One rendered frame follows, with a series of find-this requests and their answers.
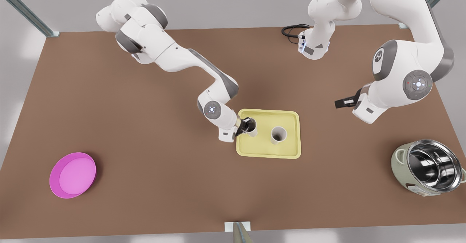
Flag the yellow rectangular tray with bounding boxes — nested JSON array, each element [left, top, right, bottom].
[[236, 109, 302, 160]]

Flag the pink round bowl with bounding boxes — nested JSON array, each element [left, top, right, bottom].
[[50, 152, 97, 199]]

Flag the black cable loop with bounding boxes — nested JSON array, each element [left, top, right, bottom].
[[281, 24, 311, 45]]

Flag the grey-green pot with steel inside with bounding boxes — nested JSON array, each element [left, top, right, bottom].
[[391, 139, 466, 197]]

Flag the white IKEA cup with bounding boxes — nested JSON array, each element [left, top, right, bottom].
[[270, 126, 288, 145], [246, 118, 258, 137]]

